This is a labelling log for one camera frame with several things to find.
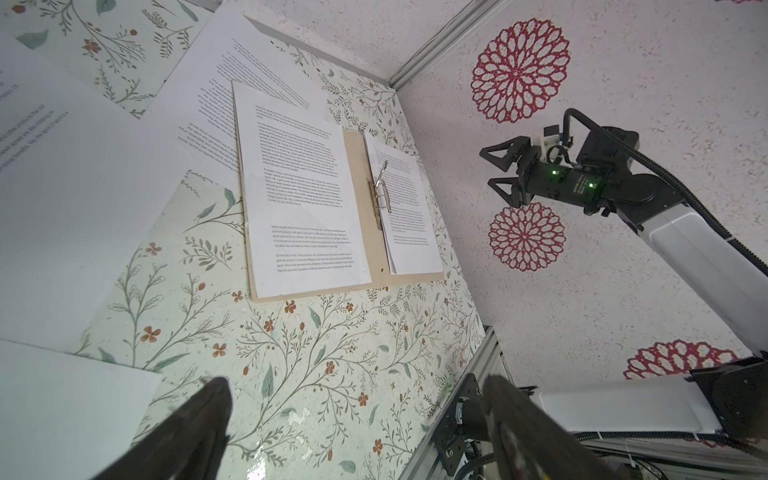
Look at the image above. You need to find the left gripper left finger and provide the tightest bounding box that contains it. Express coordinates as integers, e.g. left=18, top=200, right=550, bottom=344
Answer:
left=96, top=377, right=233, bottom=479

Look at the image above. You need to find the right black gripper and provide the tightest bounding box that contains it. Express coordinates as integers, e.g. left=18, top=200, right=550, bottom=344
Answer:
left=479, top=136, right=639, bottom=215

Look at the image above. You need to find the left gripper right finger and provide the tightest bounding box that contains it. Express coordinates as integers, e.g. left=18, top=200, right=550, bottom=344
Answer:
left=481, top=375, right=619, bottom=480

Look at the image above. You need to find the printed paper sheet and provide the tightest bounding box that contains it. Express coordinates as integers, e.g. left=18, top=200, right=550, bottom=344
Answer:
left=364, top=133, right=443, bottom=278
left=1, top=35, right=190, bottom=351
left=233, top=82, right=371, bottom=299
left=1, top=341, right=161, bottom=479
left=134, top=2, right=331, bottom=199

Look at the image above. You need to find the brown cardboard folder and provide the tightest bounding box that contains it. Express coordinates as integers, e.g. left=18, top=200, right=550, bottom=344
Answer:
left=233, top=122, right=446, bottom=303

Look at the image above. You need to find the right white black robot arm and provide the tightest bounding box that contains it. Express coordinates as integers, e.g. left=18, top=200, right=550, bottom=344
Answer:
left=480, top=108, right=767, bottom=459

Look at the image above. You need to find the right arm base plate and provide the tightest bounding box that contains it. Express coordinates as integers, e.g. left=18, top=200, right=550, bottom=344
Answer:
left=432, top=373, right=489, bottom=476

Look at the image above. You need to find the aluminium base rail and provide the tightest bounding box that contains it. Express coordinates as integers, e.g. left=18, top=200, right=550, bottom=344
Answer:
left=400, top=327, right=511, bottom=479

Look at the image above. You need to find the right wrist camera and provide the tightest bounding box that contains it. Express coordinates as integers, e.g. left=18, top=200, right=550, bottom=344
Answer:
left=539, top=125, right=634, bottom=169

